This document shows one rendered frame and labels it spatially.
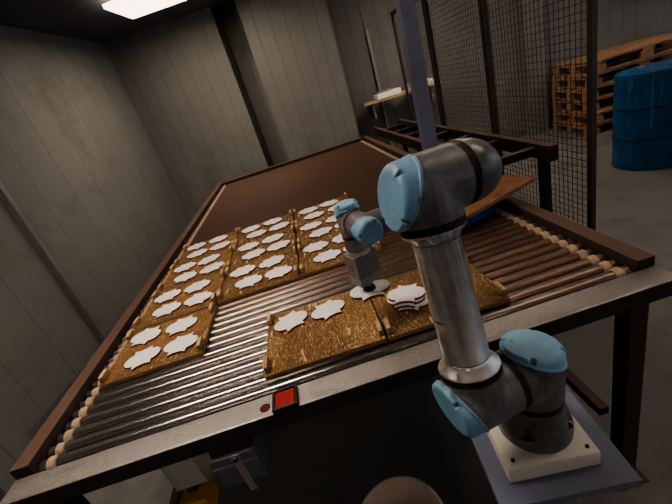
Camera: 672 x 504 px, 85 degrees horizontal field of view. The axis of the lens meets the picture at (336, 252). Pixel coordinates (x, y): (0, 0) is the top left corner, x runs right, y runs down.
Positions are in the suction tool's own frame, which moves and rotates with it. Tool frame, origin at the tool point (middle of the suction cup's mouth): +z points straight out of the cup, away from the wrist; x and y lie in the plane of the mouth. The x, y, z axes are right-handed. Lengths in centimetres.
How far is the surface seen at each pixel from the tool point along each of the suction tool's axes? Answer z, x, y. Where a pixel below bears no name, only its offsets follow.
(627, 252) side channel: 11, 43, -71
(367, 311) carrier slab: 12.5, -8.2, -1.1
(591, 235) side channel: 11, 29, -78
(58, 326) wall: 52, -279, 143
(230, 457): 23, -1, 60
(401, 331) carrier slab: 12.5, 10.2, -0.9
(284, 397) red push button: 13.2, 2.8, 39.7
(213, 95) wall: -96, -487, -122
